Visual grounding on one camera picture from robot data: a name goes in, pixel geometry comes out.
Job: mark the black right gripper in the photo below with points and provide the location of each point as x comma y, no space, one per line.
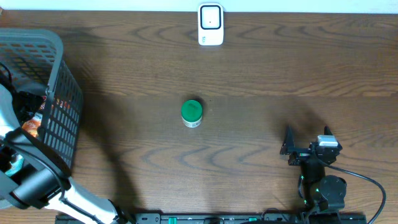
299,157

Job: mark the light blue wipes pack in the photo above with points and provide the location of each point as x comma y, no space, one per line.
16,165

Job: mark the grey plastic basket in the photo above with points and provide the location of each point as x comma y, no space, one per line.
25,51

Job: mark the white barcode scanner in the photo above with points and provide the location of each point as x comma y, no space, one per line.
210,24

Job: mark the red Top chocolate bar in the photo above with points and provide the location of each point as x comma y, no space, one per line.
42,107

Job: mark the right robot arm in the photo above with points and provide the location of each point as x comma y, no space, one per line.
324,195

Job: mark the orange snack packet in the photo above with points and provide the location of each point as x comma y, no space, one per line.
32,125

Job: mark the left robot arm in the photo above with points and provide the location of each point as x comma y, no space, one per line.
39,129

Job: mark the green lid jar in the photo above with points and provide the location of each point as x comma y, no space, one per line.
192,113

